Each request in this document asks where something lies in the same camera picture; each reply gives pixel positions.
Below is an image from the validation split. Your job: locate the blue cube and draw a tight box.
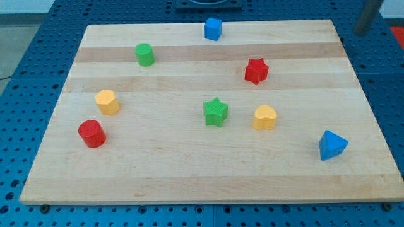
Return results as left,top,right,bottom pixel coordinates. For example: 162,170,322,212
204,18,222,41

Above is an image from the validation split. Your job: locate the wooden board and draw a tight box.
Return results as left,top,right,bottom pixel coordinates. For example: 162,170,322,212
20,20,403,205

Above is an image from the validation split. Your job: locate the green star block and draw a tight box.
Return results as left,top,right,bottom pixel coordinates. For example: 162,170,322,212
203,97,228,127

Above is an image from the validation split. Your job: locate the yellow heart block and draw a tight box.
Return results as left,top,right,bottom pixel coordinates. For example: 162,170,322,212
252,105,278,130

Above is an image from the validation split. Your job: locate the red star block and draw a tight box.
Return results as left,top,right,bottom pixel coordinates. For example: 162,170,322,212
244,58,270,85

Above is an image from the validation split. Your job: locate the green cylinder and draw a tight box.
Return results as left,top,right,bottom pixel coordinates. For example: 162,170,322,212
135,43,155,67

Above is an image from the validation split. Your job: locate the yellow hexagon block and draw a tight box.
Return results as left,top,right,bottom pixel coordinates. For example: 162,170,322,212
95,90,120,115

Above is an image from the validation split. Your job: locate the red cylinder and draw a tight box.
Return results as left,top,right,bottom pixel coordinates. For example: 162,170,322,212
78,120,106,148

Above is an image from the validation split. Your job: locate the blue triangle block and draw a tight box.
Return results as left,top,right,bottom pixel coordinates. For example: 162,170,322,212
319,130,348,161

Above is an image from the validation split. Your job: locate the grey metal pole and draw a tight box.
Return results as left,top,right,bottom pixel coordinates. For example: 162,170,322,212
353,0,384,37

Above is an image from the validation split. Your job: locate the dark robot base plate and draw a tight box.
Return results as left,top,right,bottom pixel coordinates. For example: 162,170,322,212
174,0,243,11

